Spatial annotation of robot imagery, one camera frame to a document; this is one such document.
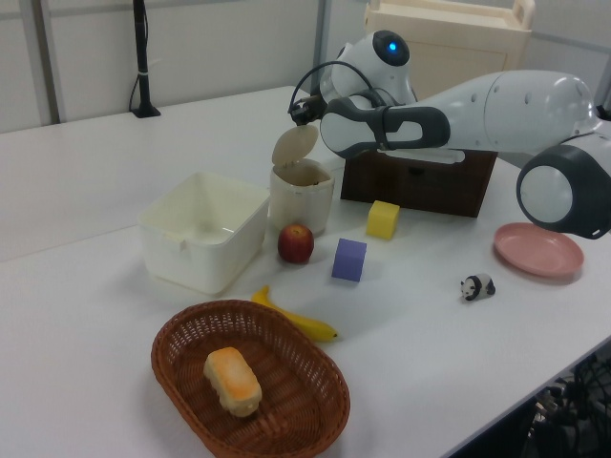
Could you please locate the black cable bundle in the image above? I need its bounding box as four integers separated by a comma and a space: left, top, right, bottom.
524, 352, 611, 458

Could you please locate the pink plastic plate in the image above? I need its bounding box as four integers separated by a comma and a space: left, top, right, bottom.
493, 221, 585, 279

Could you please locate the dark brown drawer box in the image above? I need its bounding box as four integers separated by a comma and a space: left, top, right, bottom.
340, 150, 499, 219

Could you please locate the yellow banana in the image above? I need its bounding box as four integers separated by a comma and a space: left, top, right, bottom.
250, 284, 340, 344

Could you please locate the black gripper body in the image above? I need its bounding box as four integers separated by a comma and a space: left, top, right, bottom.
305, 94, 331, 117

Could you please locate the purple foam cube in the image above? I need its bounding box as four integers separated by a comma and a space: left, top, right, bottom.
331, 238, 369, 282

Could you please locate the yellow foam cube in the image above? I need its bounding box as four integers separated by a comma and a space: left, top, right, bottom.
366, 199, 401, 239

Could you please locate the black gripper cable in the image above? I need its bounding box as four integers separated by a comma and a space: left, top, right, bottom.
287, 61, 397, 152

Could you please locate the brown and cream cabinet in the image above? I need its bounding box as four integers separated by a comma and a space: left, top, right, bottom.
363, 0, 535, 104

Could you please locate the toasted bread loaf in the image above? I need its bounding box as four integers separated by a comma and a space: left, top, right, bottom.
202, 346, 263, 419

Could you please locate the cream mini trash can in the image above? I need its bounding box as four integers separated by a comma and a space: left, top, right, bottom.
269, 124, 335, 238

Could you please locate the cream trash can lid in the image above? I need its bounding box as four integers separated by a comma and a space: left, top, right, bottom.
270, 124, 319, 166

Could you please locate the brown wicker basket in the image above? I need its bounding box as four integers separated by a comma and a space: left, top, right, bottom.
151, 299, 352, 458

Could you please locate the small panda figurine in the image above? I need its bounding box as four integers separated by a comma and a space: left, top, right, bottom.
459, 273, 497, 303

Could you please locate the white plastic storage bin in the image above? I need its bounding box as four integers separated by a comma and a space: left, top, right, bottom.
137, 171, 272, 296

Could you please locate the red apple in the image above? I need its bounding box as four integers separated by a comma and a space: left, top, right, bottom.
277, 222, 316, 264

